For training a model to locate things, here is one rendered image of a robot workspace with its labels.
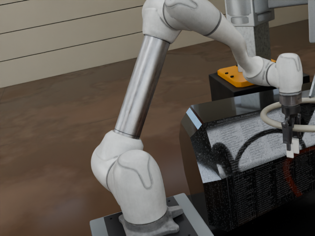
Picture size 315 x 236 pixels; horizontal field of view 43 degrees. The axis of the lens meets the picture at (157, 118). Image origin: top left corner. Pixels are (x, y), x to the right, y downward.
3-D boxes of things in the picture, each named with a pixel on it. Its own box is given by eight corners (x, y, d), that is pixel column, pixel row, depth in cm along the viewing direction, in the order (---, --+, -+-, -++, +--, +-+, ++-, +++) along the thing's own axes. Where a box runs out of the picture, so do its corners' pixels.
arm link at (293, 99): (305, 88, 167) (305, 102, 168) (285, 87, 173) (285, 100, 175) (295, 94, 161) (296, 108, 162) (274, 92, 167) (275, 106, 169)
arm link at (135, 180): (135, 232, 129) (121, 172, 121) (112, 208, 144) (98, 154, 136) (176, 210, 136) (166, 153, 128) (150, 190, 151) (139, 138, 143)
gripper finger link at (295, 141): (291, 138, 176) (292, 137, 176) (292, 152, 178) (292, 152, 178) (297, 139, 174) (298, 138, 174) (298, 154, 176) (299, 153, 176)
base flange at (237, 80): (216, 74, 341) (215, 68, 339) (270, 62, 347) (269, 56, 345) (237, 88, 296) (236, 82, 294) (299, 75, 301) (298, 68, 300)
